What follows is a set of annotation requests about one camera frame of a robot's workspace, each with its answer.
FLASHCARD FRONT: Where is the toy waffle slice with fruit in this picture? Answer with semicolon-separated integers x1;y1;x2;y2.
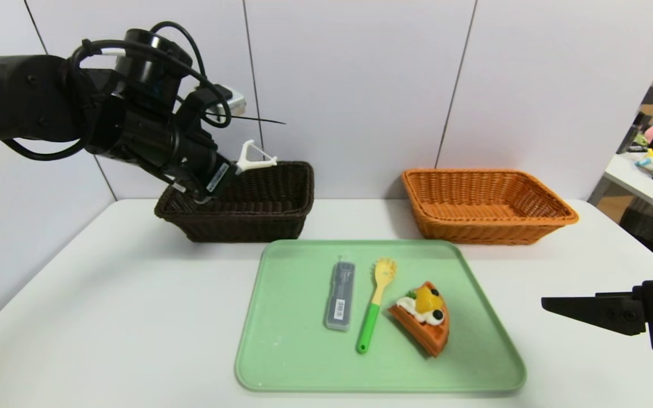
388;282;450;358

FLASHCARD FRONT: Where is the yellow pasta spoon green handle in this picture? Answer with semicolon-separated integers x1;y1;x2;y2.
356;258;397;355

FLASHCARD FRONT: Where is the grey case with barcode label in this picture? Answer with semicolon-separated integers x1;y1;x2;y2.
325;261;355;332

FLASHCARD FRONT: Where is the white peeler with grey handle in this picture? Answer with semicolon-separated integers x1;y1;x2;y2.
236;140;278;174

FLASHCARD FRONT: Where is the orange wicker basket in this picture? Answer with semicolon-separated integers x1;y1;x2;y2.
401;168;579;245

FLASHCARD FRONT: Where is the dark brown wicker basket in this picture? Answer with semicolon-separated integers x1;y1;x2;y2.
155;161;315;243

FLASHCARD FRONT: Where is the white background table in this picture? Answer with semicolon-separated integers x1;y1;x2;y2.
604;152;653;196

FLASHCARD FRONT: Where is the light green plastic tray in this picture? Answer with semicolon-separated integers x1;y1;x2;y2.
235;239;527;393

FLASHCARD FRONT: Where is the black cable tie tail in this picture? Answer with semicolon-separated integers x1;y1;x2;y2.
207;113;286;125

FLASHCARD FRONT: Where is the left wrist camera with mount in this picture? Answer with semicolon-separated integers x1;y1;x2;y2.
179;85;247;134

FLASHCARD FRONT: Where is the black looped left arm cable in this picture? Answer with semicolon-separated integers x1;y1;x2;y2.
2;138;88;163

